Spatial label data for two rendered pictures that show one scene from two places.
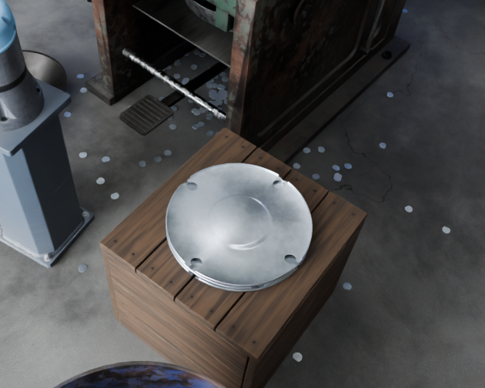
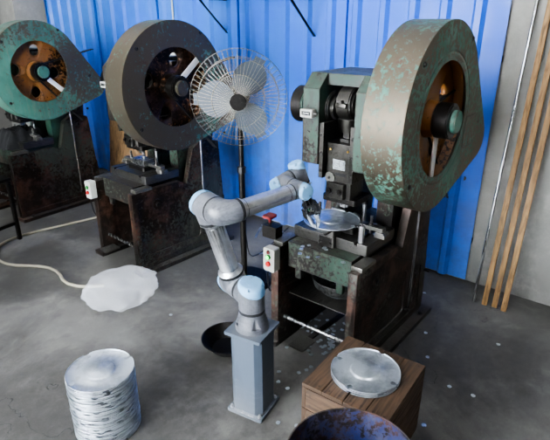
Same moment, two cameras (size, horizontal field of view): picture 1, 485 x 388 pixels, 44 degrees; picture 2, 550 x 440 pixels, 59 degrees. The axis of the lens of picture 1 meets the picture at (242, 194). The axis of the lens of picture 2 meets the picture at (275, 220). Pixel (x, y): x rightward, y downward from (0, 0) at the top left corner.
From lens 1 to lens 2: 1.11 m
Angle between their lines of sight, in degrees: 31
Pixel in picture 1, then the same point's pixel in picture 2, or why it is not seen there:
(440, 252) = (472, 406)
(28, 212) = (256, 383)
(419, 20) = (433, 296)
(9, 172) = (253, 357)
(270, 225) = (380, 370)
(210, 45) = (331, 305)
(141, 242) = (321, 381)
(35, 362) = not seen: outside the picture
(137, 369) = (339, 413)
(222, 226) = (358, 371)
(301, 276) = (400, 391)
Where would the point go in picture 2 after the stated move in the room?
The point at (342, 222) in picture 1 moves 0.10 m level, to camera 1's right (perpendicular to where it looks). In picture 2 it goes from (414, 369) to (437, 371)
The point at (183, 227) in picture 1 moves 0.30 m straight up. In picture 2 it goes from (340, 373) to (344, 312)
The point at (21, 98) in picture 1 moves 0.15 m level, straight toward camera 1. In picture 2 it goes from (263, 319) to (277, 339)
